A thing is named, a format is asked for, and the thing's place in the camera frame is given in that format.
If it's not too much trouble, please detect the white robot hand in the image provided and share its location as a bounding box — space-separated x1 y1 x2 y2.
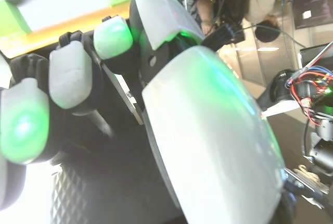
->
0 0 297 224

